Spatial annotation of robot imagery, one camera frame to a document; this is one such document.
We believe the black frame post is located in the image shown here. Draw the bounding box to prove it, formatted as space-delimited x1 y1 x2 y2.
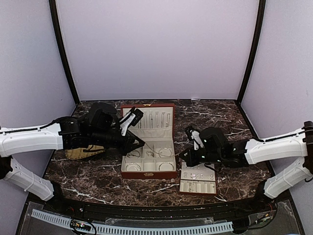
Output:
236 0 266 106
48 0 80 105

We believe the woven bamboo tray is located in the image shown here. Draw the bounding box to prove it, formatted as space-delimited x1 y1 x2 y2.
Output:
65 145 105 160

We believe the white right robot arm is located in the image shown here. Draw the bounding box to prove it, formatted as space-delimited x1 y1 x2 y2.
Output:
179 121 313 212

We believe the brown jewelry display tray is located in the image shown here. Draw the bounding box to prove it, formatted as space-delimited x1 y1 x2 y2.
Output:
179 161 217 195

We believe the red wooden jewelry box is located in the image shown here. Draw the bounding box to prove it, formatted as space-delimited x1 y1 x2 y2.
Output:
121 103 177 180

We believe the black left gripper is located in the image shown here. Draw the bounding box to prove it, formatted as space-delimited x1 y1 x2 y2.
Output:
89 129 145 157

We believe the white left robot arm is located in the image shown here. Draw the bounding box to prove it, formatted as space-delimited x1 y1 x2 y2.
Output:
0 117 145 213

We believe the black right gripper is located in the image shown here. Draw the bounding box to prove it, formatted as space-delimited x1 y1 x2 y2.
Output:
179 146 223 167

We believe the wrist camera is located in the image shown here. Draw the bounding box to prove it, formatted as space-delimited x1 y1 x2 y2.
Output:
87 102 144 137
185 126 229 154

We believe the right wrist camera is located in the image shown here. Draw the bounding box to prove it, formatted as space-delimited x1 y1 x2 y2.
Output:
185 126 229 154

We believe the black left frame post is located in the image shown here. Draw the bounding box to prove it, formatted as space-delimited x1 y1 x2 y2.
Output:
48 0 80 105

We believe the white slotted cable duct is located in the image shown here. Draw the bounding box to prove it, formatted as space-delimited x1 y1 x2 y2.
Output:
31 209 234 235

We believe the black right frame post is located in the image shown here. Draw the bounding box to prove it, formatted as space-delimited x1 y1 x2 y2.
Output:
236 0 266 106

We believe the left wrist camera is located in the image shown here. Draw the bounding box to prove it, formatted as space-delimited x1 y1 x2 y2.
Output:
87 102 144 137

